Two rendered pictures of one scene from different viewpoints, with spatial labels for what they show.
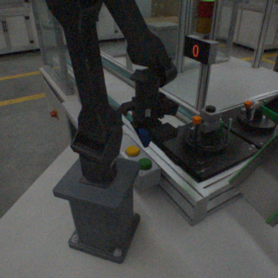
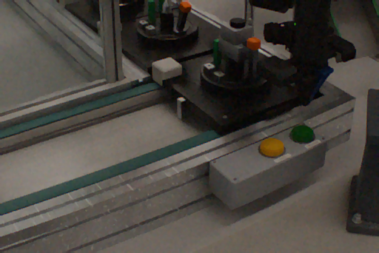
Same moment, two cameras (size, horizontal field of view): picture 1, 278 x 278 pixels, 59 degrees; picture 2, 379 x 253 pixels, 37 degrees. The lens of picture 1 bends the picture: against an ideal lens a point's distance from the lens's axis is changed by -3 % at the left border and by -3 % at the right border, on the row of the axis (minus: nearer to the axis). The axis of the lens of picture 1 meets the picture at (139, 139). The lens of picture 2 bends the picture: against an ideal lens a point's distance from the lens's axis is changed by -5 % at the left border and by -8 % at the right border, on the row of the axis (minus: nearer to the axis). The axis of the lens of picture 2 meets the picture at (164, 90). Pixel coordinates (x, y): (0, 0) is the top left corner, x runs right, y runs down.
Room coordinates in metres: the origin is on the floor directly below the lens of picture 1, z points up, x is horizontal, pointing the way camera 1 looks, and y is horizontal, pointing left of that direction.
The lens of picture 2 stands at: (0.80, 0.83, 1.54)
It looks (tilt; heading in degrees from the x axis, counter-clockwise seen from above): 30 degrees down; 270
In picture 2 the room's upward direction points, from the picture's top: 1 degrees counter-clockwise
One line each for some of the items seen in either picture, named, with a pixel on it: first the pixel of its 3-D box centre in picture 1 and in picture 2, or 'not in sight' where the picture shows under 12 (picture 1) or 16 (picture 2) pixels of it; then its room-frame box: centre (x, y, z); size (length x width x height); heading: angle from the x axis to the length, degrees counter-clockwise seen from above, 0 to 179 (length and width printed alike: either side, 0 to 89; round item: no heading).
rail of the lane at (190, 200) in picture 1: (122, 130); (154, 191); (0.82, 0.06, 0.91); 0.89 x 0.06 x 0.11; 31
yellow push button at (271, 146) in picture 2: (132, 151); (272, 149); (0.62, 0.02, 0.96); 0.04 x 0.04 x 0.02
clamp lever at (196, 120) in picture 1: (197, 128); (251, 56); (0.64, -0.17, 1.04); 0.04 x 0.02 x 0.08; 121
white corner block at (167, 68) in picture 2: not in sight; (166, 72); (0.79, -0.24, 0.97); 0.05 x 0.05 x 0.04; 31
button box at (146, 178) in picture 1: (133, 159); (270, 163); (0.62, 0.02, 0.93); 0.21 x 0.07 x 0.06; 31
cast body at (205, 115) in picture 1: (211, 116); (234, 35); (0.67, -0.22, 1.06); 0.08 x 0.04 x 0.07; 121
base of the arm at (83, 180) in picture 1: (98, 165); not in sight; (0.41, 0.08, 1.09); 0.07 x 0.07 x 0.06; 72
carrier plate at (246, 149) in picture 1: (204, 144); (235, 83); (0.66, -0.21, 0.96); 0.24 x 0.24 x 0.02; 31
